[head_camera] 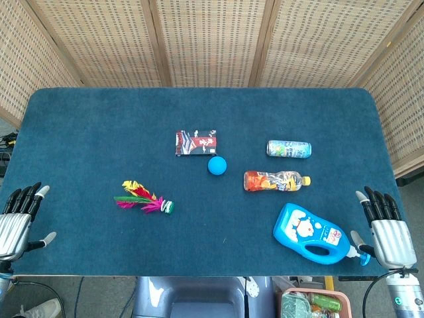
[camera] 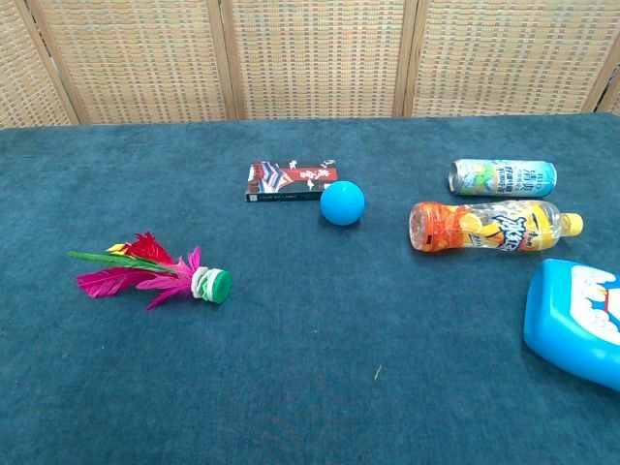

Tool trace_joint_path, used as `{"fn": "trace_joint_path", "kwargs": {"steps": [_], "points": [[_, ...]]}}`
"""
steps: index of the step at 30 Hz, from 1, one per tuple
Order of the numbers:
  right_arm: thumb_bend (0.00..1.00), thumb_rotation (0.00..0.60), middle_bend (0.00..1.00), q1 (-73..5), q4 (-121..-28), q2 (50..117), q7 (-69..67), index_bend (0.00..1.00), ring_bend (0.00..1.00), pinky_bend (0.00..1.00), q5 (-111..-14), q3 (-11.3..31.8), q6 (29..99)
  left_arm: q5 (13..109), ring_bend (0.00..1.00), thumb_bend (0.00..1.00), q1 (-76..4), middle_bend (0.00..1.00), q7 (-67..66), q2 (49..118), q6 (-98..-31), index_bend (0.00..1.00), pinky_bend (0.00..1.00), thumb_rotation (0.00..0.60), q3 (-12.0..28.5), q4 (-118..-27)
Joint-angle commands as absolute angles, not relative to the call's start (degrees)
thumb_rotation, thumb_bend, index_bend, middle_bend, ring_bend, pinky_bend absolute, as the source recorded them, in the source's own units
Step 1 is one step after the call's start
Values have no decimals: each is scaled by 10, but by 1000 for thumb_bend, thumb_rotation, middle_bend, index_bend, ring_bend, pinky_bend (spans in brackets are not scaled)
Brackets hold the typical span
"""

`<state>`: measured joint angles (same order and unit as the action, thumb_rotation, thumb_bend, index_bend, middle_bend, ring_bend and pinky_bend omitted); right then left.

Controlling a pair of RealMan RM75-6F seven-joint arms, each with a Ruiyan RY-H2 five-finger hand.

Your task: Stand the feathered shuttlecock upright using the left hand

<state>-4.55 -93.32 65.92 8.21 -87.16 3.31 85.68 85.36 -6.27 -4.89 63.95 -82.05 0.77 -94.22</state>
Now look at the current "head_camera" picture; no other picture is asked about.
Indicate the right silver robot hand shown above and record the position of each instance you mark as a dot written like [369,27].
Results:
[392,236]

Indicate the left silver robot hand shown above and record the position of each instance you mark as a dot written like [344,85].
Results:
[11,228]

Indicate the colourful feather shuttlecock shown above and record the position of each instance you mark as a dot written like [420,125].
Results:
[145,199]

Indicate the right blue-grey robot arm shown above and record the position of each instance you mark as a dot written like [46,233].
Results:
[402,293]

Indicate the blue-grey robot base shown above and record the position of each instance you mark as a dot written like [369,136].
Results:
[195,298]

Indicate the blue detergent jug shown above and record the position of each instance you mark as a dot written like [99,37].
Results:
[309,233]

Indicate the white sneaker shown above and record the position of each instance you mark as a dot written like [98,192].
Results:
[38,308]

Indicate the pink basket with items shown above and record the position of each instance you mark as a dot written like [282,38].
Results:
[313,303]

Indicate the orange tea plastic bottle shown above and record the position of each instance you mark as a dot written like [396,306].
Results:
[276,181]

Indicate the green white drink can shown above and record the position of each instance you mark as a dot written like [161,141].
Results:
[289,148]

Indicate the blue felt table mat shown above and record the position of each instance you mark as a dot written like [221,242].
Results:
[198,215]

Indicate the blue ball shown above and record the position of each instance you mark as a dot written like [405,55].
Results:
[217,165]

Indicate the red black printed box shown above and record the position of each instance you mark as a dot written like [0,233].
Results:
[196,142]

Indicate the woven rattan folding screen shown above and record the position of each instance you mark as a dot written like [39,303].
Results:
[212,43]

